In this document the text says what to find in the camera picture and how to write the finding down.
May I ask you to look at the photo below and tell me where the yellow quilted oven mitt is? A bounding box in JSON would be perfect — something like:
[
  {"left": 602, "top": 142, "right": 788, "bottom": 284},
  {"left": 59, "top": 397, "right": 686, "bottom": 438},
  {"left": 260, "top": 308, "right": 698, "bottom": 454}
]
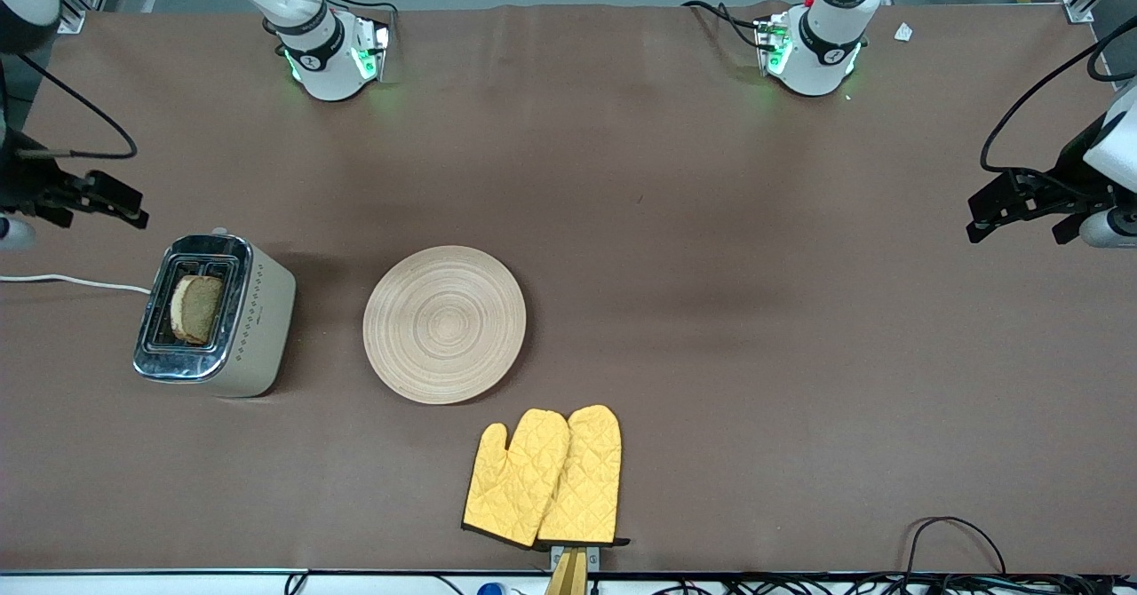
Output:
[
  {"left": 537, "top": 404, "right": 632, "bottom": 548},
  {"left": 462, "top": 409, "right": 571, "bottom": 549}
]

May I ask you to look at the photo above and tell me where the black left base cable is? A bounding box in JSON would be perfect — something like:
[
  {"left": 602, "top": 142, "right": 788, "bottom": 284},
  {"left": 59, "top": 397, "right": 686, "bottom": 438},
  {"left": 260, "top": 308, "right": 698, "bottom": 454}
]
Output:
[{"left": 681, "top": 0, "right": 767, "bottom": 51}]

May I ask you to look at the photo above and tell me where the white toaster power cord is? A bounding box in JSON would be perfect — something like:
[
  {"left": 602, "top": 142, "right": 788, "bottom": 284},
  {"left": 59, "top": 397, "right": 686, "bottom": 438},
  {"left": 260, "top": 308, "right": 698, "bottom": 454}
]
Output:
[{"left": 0, "top": 274, "right": 152, "bottom": 295}]

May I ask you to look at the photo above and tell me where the brown toast slice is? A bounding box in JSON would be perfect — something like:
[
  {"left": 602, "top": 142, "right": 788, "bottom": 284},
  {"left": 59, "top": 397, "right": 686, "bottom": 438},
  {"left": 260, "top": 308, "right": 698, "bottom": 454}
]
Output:
[{"left": 169, "top": 274, "right": 226, "bottom": 345}]

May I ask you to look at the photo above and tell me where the looped black cable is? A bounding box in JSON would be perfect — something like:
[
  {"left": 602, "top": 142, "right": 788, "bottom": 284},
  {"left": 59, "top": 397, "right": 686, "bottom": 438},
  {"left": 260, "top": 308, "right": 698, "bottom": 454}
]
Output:
[{"left": 904, "top": 516, "right": 1007, "bottom": 580}]

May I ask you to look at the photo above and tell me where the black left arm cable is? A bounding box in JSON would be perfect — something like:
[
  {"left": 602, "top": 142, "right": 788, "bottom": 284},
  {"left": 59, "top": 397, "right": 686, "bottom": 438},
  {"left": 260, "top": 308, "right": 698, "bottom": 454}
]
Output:
[{"left": 981, "top": 16, "right": 1137, "bottom": 175}]

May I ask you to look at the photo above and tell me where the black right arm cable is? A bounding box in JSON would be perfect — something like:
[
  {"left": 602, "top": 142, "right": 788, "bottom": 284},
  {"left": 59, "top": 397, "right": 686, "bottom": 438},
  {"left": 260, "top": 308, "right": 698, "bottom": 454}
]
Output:
[{"left": 16, "top": 52, "right": 139, "bottom": 161}]

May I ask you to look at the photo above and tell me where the beige and chrome toaster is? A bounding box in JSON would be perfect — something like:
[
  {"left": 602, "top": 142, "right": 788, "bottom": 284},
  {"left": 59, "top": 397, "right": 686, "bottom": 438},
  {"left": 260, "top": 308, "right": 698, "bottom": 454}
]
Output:
[{"left": 133, "top": 227, "right": 297, "bottom": 399}]

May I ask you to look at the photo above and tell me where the black cable bundle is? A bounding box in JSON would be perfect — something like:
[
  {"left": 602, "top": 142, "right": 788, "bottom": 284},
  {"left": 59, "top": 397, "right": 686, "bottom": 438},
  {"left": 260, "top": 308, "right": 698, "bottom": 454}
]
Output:
[{"left": 657, "top": 572, "right": 1137, "bottom": 595}]

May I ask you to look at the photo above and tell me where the round wooden plate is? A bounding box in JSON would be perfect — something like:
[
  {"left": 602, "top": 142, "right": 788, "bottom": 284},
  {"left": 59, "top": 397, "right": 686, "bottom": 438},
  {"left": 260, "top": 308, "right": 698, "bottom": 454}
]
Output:
[{"left": 362, "top": 245, "right": 527, "bottom": 406}]

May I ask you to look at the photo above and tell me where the brown table cover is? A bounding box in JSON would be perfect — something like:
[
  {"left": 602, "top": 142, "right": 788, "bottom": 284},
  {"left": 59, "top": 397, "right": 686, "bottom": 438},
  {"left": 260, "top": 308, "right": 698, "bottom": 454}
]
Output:
[{"left": 0, "top": 2, "right": 1137, "bottom": 575}]

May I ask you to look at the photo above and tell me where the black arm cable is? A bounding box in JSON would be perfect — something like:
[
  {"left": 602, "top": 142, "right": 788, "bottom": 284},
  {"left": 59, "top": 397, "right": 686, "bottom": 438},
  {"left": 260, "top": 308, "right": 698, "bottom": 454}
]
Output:
[
  {"left": 16, "top": 52, "right": 139, "bottom": 161},
  {"left": 981, "top": 16, "right": 1137, "bottom": 175}
]

